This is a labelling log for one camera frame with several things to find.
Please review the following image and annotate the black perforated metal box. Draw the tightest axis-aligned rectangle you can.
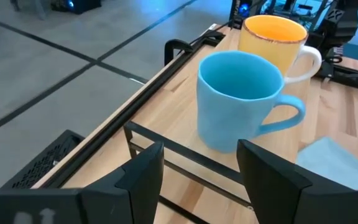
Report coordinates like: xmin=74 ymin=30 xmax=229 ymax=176
xmin=1 ymin=129 xmax=85 ymax=190

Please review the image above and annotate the yellow mug with white handle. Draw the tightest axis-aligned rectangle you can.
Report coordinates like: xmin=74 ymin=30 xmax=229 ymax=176
xmin=237 ymin=14 xmax=323 ymax=85

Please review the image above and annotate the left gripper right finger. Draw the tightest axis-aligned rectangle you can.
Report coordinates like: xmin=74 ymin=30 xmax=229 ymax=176
xmin=236 ymin=139 xmax=358 ymax=224

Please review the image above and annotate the blue mug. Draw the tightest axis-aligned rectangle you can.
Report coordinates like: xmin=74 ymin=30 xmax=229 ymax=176
xmin=196 ymin=50 xmax=306 ymax=154

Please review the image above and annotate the wooden shelf with black frame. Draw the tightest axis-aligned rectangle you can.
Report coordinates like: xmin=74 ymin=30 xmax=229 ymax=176
xmin=123 ymin=23 xmax=323 ymax=224

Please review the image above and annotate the black table clamp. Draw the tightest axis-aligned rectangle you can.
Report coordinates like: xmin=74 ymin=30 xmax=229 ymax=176
xmin=163 ymin=39 xmax=195 ymax=66

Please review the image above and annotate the teal folded cloth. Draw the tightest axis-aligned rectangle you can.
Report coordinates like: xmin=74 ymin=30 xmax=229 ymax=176
xmin=295 ymin=136 xmax=358 ymax=191

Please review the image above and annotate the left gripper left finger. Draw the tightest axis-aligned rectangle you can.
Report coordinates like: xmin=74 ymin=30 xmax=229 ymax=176
xmin=79 ymin=141 xmax=165 ymax=224

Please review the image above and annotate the black table edge rail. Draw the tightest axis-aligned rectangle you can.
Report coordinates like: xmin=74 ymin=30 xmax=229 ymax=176
xmin=31 ymin=29 xmax=226 ymax=190

